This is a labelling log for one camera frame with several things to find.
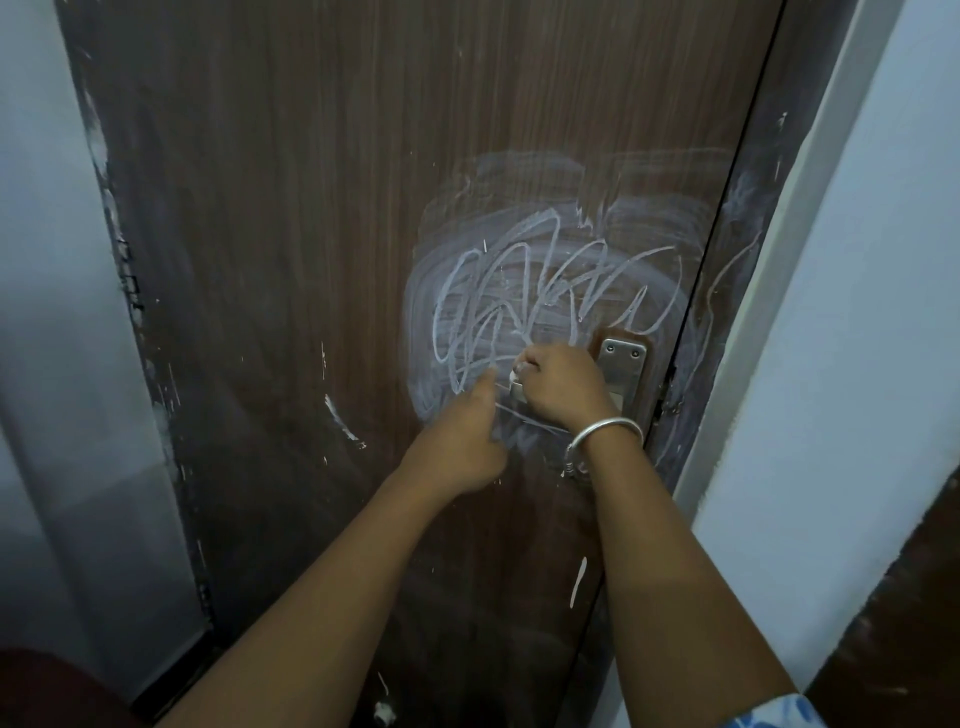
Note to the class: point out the person's left hand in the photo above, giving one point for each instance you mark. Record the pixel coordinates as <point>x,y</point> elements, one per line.
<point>461,450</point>

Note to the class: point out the person's right hand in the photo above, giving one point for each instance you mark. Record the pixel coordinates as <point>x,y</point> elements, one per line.
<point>566,390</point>

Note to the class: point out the small white cloth wad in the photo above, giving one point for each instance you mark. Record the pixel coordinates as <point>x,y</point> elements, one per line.
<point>516,377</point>

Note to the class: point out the brown wooden door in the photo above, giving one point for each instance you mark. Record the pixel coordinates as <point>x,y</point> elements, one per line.
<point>262,187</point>

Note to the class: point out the person's left forearm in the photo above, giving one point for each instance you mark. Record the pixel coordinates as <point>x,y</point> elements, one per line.
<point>315,622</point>

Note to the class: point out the person's right forearm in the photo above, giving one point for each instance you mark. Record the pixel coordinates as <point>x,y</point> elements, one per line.
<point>675,585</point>

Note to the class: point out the dark brown door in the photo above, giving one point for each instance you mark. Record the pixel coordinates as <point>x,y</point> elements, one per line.
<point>900,622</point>

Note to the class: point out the silver bangle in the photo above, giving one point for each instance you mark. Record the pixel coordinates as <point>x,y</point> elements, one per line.
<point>607,426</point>

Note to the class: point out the white blue floral garment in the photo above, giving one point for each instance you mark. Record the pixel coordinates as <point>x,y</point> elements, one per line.
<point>780,712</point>

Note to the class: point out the dark red plastic chair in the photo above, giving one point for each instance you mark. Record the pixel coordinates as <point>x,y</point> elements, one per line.
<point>52,694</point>

